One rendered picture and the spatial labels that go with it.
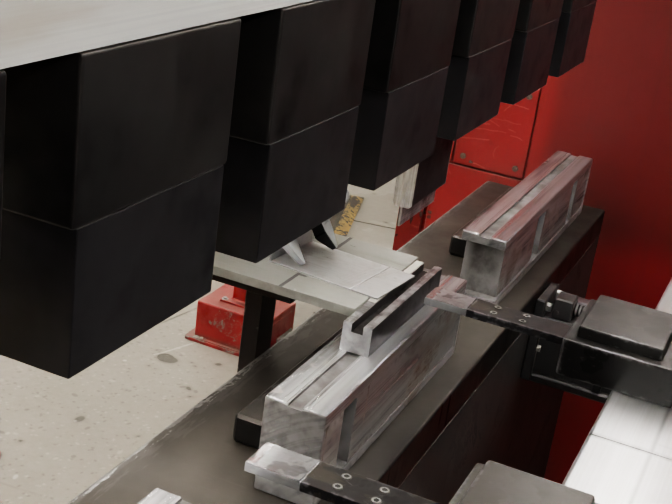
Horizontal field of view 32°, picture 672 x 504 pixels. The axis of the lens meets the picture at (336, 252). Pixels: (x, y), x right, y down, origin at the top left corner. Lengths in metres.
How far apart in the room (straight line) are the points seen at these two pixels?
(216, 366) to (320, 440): 2.18
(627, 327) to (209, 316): 2.24
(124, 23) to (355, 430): 0.63
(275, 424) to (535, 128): 1.10
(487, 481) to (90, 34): 0.44
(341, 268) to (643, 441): 0.37
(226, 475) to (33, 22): 0.66
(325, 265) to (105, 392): 1.84
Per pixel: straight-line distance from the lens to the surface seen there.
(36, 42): 0.51
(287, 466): 0.87
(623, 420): 1.08
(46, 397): 3.00
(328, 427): 1.03
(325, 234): 1.27
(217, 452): 1.13
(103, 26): 0.55
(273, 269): 1.22
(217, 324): 3.28
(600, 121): 2.01
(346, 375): 1.09
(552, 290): 1.68
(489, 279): 1.54
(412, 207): 1.18
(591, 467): 0.99
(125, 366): 3.16
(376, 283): 1.21
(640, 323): 1.16
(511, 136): 2.05
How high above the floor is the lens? 1.46
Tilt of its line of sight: 21 degrees down
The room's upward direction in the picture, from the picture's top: 8 degrees clockwise
